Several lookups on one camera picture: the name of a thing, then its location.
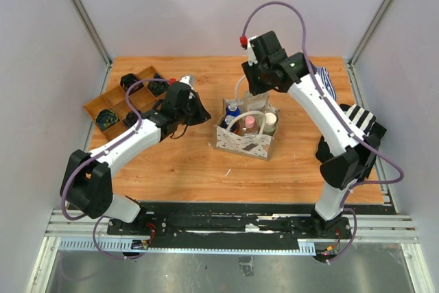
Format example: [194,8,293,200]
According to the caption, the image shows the blue collar orange spray bottle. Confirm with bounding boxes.
[226,102,241,118]

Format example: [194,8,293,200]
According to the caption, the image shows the patterned canvas tote bag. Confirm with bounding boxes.
[213,76,280,161]

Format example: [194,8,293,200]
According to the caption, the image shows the pink cap clear bottle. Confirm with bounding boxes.
[241,115,259,136]

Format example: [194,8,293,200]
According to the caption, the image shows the blue white striped cloth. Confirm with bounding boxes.
[315,67,337,101]

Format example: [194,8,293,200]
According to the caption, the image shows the white lid green jar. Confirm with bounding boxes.
[263,112,278,136]

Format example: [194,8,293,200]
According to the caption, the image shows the black and white striped cloth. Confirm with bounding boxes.
[340,104,376,136]

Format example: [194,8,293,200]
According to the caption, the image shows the orange bottle blue cap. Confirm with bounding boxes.
[220,115,238,133]

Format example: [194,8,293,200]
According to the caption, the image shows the white cap clear square bottle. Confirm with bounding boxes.
[242,91,269,112]

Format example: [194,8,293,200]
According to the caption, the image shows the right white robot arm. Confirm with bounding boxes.
[239,31,380,238]

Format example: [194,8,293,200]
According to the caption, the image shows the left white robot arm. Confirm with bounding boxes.
[60,75,211,235]

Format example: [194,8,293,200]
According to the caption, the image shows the rolled dark green belt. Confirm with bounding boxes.
[147,80,169,97]

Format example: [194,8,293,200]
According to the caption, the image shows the small black rolled item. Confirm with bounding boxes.
[123,111,139,128]

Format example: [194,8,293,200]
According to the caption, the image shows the rolled black belt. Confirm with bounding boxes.
[119,73,139,93]

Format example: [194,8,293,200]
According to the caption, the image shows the wooden compartment tray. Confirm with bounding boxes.
[83,67,166,141]

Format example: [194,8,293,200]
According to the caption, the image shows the rolled dark blue-yellow belt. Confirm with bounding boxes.
[95,109,119,131]

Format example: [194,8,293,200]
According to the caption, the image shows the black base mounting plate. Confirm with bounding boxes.
[106,200,353,239]

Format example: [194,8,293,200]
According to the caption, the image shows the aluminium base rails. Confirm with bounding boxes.
[45,210,418,244]

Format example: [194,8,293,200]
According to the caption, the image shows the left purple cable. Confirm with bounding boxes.
[60,78,178,261]

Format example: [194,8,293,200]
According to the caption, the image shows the right aluminium frame post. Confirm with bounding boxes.
[348,0,418,64]

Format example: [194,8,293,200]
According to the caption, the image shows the aluminium frame post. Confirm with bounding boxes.
[348,0,418,64]
[51,0,113,66]

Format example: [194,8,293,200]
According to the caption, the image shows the grey slotted cable duct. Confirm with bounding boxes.
[59,237,316,256]

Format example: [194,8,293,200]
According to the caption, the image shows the left aluminium frame post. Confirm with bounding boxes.
[51,0,113,66]

